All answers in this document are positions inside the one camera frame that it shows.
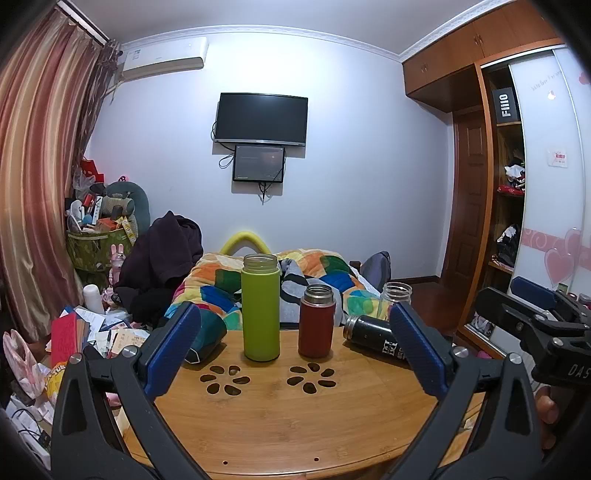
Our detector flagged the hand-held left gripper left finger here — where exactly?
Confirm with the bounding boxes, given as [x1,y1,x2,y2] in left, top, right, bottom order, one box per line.
[51,301,209,480]

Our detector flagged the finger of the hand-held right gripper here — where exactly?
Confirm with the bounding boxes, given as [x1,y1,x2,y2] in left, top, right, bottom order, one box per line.
[475,287,588,343]
[510,275,591,320]

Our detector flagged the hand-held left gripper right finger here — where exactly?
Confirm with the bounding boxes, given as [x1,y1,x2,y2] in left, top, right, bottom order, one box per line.
[387,301,543,480]

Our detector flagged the black thermos cup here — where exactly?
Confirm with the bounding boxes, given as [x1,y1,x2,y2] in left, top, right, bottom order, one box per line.
[342,314,411,364]

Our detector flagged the clear glass cup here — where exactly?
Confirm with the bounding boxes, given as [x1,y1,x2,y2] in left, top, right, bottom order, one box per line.
[377,282,413,321]

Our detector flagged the green thermos cup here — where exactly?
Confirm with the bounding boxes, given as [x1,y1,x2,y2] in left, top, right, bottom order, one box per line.
[241,253,281,362]

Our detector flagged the red thermos cup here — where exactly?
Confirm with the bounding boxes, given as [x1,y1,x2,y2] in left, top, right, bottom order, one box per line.
[298,284,334,359]

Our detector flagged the person's right hand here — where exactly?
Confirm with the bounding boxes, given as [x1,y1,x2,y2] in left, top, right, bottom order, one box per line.
[534,385,563,452]

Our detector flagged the dark teal pouch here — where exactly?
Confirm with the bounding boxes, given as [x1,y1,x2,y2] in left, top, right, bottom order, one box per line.
[184,311,228,366]

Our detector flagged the black bag on shelf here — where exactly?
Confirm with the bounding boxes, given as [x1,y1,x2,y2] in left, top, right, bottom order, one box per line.
[495,224,522,269]

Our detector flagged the pile of papers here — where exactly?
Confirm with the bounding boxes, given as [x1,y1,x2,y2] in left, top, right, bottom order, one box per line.
[74,305,153,361]

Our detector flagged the white sliding wardrobe door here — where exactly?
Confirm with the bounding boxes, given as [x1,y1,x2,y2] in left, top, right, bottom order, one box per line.
[507,45,591,298]

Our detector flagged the colourful patchwork blanket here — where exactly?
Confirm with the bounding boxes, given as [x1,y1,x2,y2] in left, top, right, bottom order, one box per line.
[170,248,385,334]

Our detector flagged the grey chair back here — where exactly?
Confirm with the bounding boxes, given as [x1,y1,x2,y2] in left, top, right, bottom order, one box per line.
[359,251,392,291]

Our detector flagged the dark clothing pile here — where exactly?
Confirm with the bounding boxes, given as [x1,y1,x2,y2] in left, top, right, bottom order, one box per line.
[113,211,205,326]

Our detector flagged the white bottle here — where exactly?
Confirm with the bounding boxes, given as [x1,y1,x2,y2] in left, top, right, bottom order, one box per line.
[82,284,104,316]

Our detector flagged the pink bunny toy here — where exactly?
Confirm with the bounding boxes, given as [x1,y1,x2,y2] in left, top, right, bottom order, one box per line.
[110,244,126,282]

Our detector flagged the red book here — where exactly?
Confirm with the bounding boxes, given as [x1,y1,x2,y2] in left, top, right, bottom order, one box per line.
[49,313,92,371]

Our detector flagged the clothes on wardrobe shelf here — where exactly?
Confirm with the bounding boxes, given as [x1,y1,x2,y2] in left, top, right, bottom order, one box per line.
[498,158,527,198]

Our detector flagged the brown wooden door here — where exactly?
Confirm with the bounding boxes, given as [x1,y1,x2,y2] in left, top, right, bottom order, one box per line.
[449,105,494,283]

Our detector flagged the green storage basket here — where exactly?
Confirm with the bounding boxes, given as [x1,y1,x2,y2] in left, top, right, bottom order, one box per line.
[66,227,136,274]

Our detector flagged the yellow foam arc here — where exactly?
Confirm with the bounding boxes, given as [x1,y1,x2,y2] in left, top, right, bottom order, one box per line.
[219,232,274,256]

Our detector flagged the pink plastic bag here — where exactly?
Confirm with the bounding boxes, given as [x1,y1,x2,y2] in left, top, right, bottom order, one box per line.
[2,329,48,400]

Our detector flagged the grey-green plush cushion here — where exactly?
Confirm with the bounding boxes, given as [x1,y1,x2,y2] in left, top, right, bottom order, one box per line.
[102,180,151,232]

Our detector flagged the black box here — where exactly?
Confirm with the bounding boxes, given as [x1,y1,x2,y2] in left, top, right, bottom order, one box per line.
[490,85,521,127]

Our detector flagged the red gift bag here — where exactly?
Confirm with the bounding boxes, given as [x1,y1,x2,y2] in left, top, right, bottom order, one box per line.
[80,158,106,186]

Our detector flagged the small black monitor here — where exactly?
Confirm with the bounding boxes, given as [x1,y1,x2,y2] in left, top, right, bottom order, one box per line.
[232,144,286,184]

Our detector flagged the striped red curtain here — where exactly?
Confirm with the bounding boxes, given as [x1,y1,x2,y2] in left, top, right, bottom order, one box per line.
[0,4,122,344]

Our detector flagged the wooden wardrobe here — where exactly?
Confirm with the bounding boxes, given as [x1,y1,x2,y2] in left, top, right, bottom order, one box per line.
[401,0,591,363]

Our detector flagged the white air conditioner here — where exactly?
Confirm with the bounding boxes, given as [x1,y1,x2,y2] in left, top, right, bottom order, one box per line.
[120,37,210,84]

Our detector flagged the wall-mounted black television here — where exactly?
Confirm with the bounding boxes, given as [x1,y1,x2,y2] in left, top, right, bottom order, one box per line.
[213,92,309,148]

